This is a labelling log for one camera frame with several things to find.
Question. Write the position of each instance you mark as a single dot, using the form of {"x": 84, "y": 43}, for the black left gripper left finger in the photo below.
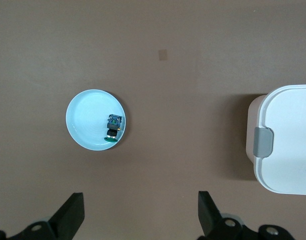
{"x": 73, "y": 212}

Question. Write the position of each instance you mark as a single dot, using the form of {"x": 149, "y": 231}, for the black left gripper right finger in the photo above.
{"x": 208, "y": 215}

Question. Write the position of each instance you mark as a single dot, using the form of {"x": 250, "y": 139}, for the white lunch box grey clips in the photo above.
{"x": 288, "y": 125}

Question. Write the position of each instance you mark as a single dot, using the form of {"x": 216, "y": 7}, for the light blue round plate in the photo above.
{"x": 88, "y": 120}

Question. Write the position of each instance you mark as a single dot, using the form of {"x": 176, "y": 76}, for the brown tape patch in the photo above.
{"x": 163, "y": 55}

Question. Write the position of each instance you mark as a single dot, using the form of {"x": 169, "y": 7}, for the green push button switch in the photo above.
{"x": 113, "y": 130}

